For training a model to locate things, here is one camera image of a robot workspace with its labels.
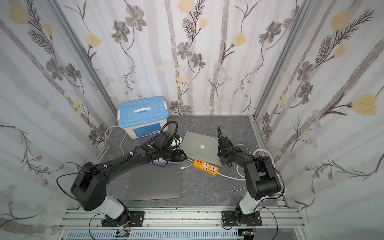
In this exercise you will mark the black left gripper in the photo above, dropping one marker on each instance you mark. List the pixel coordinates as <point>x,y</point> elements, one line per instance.
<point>176,154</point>

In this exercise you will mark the blue lid storage box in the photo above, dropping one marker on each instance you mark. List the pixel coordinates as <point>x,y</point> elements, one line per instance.
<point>143,117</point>

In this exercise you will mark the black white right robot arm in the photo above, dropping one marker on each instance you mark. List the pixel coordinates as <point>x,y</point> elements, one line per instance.
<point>262,182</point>

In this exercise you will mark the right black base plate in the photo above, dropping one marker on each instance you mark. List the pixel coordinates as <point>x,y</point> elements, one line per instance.
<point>237,219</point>

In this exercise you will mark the silver apple laptop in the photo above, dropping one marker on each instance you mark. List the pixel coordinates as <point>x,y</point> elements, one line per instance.
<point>205,148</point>

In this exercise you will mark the aluminium rail frame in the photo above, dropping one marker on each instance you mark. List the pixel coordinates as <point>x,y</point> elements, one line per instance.
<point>184,223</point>

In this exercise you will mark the orange power strip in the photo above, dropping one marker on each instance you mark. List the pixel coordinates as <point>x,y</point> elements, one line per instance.
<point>205,167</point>

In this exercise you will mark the purple power strip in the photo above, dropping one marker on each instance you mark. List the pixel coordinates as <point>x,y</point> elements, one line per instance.
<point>161,163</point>

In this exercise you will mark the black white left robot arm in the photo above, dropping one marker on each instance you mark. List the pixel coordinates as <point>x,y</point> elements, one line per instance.
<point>90,186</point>

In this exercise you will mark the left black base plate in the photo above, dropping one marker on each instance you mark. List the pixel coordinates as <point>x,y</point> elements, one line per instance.
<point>133,219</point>

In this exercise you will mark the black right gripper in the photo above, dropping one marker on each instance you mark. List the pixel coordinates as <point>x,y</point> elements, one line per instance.
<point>223,147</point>

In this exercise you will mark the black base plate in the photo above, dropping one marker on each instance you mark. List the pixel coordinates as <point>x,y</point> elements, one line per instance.
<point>237,219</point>
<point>133,219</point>

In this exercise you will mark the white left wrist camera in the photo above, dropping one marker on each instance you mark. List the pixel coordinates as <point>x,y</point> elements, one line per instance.
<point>176,142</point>

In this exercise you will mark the dark grey laptop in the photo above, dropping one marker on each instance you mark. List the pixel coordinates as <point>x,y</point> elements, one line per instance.
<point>149,182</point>

